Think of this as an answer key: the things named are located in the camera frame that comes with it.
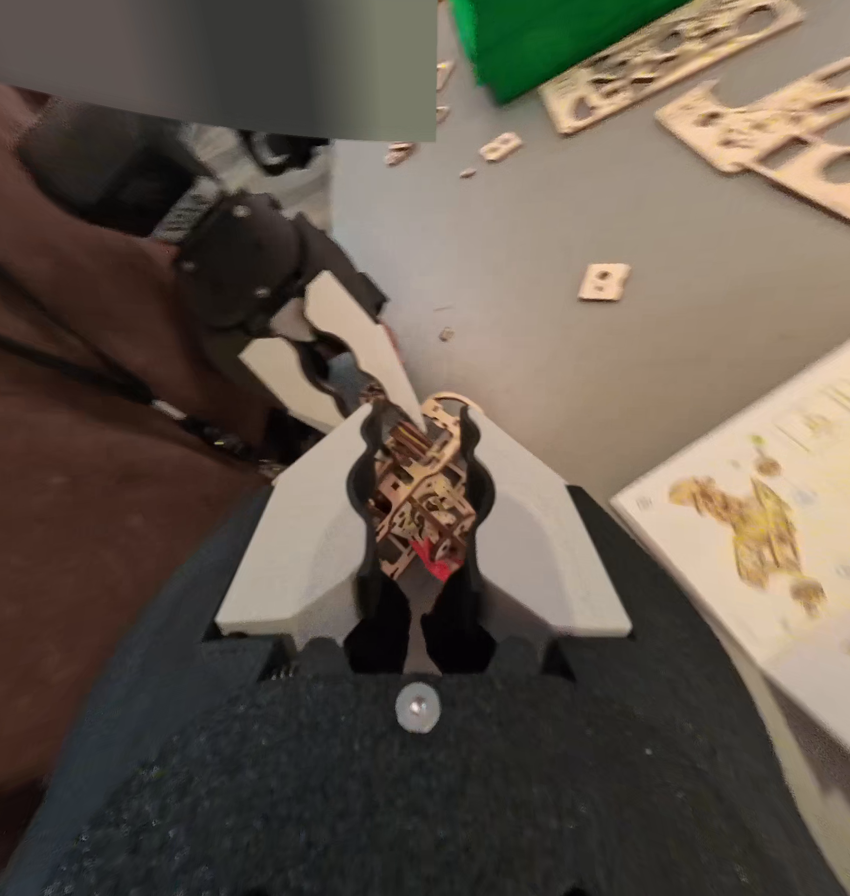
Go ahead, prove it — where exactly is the black padded armrest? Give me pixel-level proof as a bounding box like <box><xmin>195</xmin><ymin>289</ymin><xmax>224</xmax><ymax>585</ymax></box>
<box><xmin>18</xmin><ymin>105</ymin><xmax>210</xmax><ymax>235</ymax></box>

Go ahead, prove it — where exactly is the green box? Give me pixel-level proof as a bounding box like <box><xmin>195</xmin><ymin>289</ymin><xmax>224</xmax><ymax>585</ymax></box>
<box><xmin>449</xmin><ymin>0</ymin><xmax>692</xmax><ymax>106</ymax></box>

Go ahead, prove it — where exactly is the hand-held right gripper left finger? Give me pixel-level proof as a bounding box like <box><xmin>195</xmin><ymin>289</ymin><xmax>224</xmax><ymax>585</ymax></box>
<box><xmin>214</xmin><ymin>402</ymin><xmax>415</xmax><ymax>673</ymax></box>

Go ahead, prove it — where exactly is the black strap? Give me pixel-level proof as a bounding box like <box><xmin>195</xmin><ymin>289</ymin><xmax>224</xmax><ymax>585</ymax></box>
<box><xmin>0</xmin><ymin>241</ymin><xmax>272</xmax><ymax>466</ymax></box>

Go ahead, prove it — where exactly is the wooden mechanical model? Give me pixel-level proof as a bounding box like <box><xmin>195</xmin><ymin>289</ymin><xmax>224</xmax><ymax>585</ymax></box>
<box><xmin>358</xmin><ymin>392</ymin><xmax>483</xmax><ymax>583</ymax></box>

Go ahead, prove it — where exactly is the grey desk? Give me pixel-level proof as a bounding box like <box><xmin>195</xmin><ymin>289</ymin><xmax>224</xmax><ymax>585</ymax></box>
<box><xmin>329</xmin><ymin>0</ymin><xmax>850</xmax><ymax>508</ymax></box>

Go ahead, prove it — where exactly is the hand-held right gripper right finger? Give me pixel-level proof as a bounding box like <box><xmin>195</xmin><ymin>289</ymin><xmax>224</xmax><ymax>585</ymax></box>
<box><xmin>421</xmin><ymin>402</ymin><xmax>634</xmax><ymax>674</ymax></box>

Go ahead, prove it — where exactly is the open instruction booklet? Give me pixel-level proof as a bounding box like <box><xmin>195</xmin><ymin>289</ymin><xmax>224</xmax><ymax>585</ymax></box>
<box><xmin>610</xmin><ymin>328</ymin><xmax>850</xmax><ymax>841</ymax></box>

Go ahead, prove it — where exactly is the rectangular wooden piece with holes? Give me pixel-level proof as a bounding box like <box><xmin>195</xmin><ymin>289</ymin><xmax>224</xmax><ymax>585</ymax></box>
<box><xmin>578</xmin><ymin>262</ymin><xmax>632</xmax><ymax>303</ymax></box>

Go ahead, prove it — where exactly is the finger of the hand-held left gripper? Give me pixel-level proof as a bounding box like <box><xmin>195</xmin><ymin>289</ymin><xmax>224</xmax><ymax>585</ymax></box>
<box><xmin>300</xmin><ymin>270</ymin><xmax>427</xmax><ymax>432</ymax></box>
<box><xmin>238</xmin><ymin>335</ymin><xmax>359</xmax><ymax>435</ymax></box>

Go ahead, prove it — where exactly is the wooden cut-out sheet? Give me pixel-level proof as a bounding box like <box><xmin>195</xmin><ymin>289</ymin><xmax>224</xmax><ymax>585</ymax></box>
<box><xmin>655</xmin><ymin>52</ymin><xmax>850</xmax><ymax>232</ymax></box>
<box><xmin>540</xmin><ymin>0</ymin><xmax>807</xmax><ymax>135</ymax></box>

